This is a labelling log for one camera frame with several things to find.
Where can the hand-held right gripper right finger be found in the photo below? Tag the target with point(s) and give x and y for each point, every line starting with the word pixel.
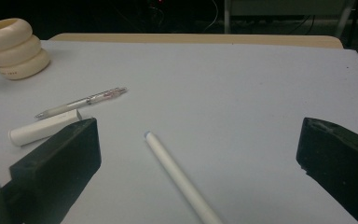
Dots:
pixel 338 161

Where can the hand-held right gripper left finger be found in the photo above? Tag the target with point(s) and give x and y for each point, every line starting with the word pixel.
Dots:
pixel 59 161

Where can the white rectangular tube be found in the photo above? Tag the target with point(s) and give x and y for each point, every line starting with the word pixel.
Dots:
pixel 40 129

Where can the clear pen with pink ink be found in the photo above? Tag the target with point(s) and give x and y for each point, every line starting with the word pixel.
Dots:
pixel 74 104

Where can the white pen with blue tip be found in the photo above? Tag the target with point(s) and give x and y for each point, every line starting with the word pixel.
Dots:
pixel 177 174

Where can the white table mat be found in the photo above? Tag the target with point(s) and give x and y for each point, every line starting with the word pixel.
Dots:
pixel 230 93

